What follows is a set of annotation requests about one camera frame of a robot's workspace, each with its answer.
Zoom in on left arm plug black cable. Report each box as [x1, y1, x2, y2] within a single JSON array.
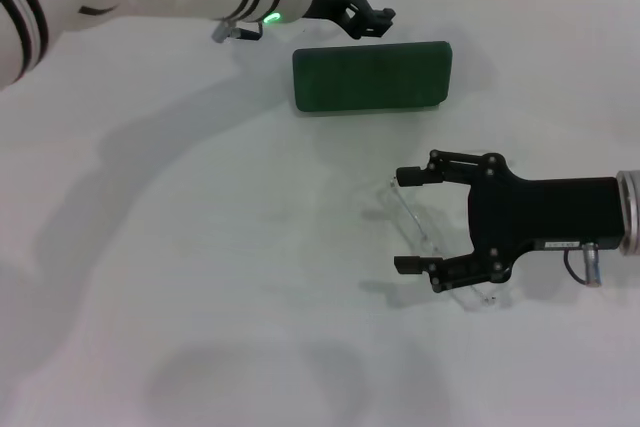
[[210, 16, 265, 44]]

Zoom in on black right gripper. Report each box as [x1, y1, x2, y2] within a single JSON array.
[[392, 148, 622, 295]]

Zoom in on green glasses case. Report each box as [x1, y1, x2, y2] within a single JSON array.
[[291, 40, 454, 116]]

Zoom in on right gripper silver connector cable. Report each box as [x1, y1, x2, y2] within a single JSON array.
[[563, 240, 605, 289]]

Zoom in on clear white glasses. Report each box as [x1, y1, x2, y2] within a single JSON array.
[[385, 174, 501, 313]]

